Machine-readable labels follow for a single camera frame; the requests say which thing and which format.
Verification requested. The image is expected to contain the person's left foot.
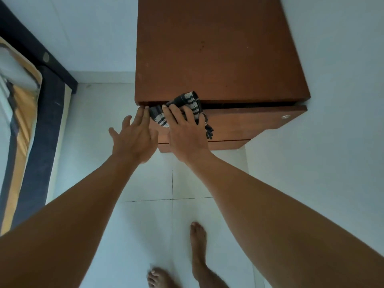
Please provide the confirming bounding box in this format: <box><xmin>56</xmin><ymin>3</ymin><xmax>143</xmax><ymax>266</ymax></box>
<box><xmin>147</xmin><ymin>267</ymin><xmax>181</xmax><ymax>288</ymax></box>

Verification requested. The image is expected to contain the person's right leg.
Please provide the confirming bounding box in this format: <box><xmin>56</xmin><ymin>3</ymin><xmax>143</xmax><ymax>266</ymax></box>
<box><xmin>190</xmin><ymin>222</ymin><xmax>231</xmax><ymax>288</ymax></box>

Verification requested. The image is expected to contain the person's left hand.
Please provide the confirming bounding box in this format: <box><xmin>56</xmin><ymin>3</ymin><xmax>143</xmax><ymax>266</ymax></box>
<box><xmin>108</xmin><ymin>106</ymin><xmax>159</xmax><ymax>164</ymax></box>

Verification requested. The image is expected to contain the black bed frame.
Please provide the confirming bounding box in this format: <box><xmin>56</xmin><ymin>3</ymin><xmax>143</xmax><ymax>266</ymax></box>
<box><xmin>0</xmin><ymin>0</ymin><xmax>79</xmax><ymax>94</ymax></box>

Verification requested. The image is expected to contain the black white striped cloth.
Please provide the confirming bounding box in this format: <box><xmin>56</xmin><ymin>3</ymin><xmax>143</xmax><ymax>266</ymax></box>
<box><xmin>149</xmin><ymin>91</ymin><xmax>214</xmax><ymax>140</ymax></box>

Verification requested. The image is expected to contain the brown wooden drawer with knob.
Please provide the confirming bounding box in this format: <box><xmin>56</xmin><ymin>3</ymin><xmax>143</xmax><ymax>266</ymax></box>
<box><xmin>149</xmin><ymin>105</ymin><xmax>308</xmax><ymax>145</ymax></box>

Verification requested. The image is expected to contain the person's left forearm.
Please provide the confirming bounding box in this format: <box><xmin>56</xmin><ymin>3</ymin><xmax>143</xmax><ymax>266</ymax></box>
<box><xmin>0</xmin><ymin>153</ymin><xmax>142</xmax><ymax>288</ymax></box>

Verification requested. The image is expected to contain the brown wooden cabinet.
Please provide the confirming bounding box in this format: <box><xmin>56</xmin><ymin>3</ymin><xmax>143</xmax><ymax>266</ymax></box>
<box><xmin>134</xmin><ymin>0</ymin><xmax>311</xmax><ymax>153</ymax></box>

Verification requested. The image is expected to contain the person's right hand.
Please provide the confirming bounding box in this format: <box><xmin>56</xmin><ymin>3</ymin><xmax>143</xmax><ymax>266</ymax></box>
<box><xmin>162</xmin><ymin>104</ymin><xmax>210</xmax><ymax>164</ymax></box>

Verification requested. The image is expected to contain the person's right forearm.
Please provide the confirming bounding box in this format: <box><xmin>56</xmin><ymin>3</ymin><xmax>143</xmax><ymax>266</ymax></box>
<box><xmin>185</xmin><ymin>150</ymin><xmax>384</xmax><ymax>288</ymax></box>

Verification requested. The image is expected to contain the brown wooden drawer without knob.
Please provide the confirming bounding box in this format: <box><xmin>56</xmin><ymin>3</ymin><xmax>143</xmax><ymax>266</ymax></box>
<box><xmin>158</xmin><ymin>140</ymin><xmax>251</xmax><ymax>153</ymax></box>

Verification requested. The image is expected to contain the dark blue mattress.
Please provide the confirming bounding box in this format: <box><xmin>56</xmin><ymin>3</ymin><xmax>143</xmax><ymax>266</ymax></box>
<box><xmin>0</xmin><ymin>36</ymin><xmax>73</xmax><ymax>237</ymax></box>

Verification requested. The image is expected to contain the yellow white patterned bedsheet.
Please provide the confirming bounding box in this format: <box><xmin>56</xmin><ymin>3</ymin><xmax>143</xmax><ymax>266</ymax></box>
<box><xmin>0</xmin><ymin>36</ymin><xmax>43</xmax><ymax>236</ymax></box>

